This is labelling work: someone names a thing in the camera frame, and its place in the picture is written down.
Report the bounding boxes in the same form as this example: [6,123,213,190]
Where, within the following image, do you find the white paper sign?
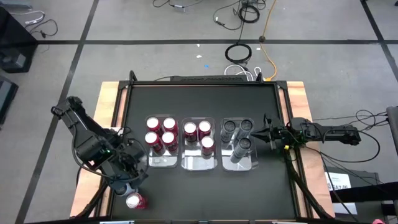
[324,171,358,215]

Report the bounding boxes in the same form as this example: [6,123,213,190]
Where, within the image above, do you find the red Coca-Cola soda can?
[183,121,198,144]
[200,136,216,158]
[198,120,213,139]
[126,192,147,210]

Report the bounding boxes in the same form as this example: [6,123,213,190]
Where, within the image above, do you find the black power strip bar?
[170,75,244,82]

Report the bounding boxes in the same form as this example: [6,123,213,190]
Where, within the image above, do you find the orange extension cord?
[259,0,278,82]

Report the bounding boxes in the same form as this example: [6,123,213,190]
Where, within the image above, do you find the white slim Celsius can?
[119,183,136,197]
[221,120,238,146]
[238,119,254,139]
[229,137,253,164]

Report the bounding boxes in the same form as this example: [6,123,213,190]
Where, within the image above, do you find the white floor cable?
[11,10,46,26]

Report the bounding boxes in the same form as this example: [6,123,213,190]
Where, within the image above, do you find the white floor cables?
[223,63,262,82]

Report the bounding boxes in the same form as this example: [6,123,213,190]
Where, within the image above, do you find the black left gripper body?
[105,136,150,197]

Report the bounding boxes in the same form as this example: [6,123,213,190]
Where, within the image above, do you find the black metal beam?
[329,180,398,203]

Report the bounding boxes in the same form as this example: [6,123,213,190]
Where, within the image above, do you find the coiled black floor cable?
[238,4,261,24]
[224,42,253,65]

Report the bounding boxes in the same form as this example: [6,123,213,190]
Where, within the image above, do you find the orange Fanta soda can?
[144,131,165,155]
[162,116,179,136]
[146,116,162,136]
[161,131,180,154]

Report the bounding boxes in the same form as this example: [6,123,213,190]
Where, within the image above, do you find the clear plastic bin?
[139,114,180,169]
[220,116,259,172]
[180,116,218,172]

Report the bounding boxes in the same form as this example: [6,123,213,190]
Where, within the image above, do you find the grey metal post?
[386,105,398,156]

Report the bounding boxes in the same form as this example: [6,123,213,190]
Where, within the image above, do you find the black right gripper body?
[263,113,294,151]

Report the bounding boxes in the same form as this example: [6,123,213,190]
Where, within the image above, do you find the dark grey equipment case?
[0,74,19,125]

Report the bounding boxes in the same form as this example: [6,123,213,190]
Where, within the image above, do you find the black cabinet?
[0,6,39,74]

